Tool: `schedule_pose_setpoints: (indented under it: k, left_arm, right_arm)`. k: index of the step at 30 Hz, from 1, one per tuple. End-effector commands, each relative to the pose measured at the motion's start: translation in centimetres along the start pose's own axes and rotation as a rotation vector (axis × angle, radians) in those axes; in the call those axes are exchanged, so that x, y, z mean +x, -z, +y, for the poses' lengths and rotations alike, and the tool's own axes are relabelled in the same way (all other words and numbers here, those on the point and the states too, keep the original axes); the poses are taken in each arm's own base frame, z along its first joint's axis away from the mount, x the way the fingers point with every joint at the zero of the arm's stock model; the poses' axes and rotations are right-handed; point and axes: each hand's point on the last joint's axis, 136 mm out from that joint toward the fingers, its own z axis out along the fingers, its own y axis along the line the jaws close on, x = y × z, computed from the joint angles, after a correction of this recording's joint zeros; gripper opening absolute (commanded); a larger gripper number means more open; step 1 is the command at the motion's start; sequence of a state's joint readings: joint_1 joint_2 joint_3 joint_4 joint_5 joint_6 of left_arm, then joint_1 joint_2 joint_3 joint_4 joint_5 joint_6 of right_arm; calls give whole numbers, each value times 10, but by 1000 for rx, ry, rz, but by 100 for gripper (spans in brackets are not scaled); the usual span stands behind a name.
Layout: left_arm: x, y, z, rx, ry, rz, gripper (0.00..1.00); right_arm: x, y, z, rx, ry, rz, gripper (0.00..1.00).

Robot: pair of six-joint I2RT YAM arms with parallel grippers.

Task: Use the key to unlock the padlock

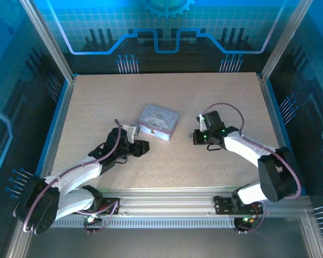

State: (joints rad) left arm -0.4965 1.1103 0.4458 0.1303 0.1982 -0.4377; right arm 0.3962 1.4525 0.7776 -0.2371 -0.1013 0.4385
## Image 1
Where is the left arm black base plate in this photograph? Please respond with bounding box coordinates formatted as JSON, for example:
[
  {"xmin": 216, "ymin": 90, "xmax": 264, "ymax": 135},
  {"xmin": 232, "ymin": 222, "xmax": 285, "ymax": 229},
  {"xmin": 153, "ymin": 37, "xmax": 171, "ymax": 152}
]
[{"xmin": 99, "ymin": 197, "xmax": 121, "ymax": 216}]

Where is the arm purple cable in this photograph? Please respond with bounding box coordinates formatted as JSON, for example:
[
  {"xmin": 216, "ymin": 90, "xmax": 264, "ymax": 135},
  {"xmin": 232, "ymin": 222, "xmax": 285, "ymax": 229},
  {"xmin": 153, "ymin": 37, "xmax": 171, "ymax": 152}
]
[
  {"xmin": 200, "ymin": 102, "xmax": 304, "ymax": 235},
  {"xmin": 13, "ymin": 119, "xmax": 122, "ymax": 235}
]

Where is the aluminium table side rail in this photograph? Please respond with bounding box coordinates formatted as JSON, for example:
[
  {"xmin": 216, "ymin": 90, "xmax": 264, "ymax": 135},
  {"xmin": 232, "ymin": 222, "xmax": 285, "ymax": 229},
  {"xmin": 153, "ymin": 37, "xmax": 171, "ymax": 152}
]
[
  {"xmin": 33, "ymin": 75, "xmax": 78, "ymax": 196},
  {"xmin": 257, "ymin": 74, "xmax": 307, "ymax": 196}
]

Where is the aluminium lower frame rail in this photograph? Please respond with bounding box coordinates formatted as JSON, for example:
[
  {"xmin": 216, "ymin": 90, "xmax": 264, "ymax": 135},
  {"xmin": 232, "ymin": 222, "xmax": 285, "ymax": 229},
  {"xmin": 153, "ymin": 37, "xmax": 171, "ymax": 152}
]
[
  {"xmin": 5, "ymin": 231, "xmax": 33, "ymax": 258},
  {"xmin": 298, "ymin": 209, "xmax": 323, "ymax": 258}
]

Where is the slotted grey cable duct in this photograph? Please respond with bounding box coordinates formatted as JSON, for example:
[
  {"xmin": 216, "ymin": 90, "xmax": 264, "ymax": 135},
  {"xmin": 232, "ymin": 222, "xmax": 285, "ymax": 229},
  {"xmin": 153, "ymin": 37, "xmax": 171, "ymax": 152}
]
[{"xmin": 52, "ymin": 217, "xmax": 236, "ymax": 229}]

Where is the cartoon print tin box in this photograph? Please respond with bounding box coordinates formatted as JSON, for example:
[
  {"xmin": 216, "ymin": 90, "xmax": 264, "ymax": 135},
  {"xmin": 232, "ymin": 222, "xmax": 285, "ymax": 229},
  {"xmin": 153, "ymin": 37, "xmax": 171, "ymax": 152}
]
[{"xmin": 136, "ymin": 104, "xmax": 179, "ymax": 142}]

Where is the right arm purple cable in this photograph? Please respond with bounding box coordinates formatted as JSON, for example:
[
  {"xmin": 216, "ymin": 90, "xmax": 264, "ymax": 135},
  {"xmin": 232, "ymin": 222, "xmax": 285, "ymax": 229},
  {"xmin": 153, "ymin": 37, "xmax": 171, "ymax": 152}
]
[{"xmin": 200, "ymin": 102, "xmax": 304, "ymax": 235}]

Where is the aluminium frame post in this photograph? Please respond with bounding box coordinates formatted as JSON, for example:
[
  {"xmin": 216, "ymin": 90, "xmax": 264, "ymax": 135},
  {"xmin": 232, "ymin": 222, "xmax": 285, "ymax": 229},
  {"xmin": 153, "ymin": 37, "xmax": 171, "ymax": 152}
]
[
  {"xmin": 259, "ymin": 0, "xmax": 314, "ymax": 83},
  {"xmin": 19, "ymin": 0, "xmax": 78, "ymax": 83}
]

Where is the aluminium mounting rail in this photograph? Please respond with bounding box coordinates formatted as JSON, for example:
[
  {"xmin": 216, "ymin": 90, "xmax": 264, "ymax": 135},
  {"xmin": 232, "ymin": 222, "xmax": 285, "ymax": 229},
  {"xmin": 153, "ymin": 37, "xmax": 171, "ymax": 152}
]
[{"xmin": 53, "ymin": 187, "xmax": 313, "ymax": 219}]

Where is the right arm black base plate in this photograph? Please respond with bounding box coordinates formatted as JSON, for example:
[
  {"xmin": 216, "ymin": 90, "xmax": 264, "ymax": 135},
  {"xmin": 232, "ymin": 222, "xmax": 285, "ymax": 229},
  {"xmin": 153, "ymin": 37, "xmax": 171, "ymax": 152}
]
[{"xmin": 214, "ymin": 196, "xmax": 267, "ymax": 216}]

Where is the small circuit board with lights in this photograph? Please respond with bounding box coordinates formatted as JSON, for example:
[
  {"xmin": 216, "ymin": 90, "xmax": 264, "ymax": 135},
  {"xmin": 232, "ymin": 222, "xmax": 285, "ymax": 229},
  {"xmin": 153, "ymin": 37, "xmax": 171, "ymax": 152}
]
[
  {"xmin": 235, "ymin": 214, "xmax": 259, "ymax": 229},
  {"xmin": 83, "ymin": 213, "xmax": 103, "ymax": 225}
]

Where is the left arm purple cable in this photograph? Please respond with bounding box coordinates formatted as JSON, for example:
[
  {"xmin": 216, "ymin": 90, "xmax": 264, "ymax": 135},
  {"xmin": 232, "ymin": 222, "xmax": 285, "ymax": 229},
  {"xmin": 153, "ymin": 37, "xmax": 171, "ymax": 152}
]
[{"xmin": 13, "ymin": 119, "xmax": 122, "ymax": 235}]

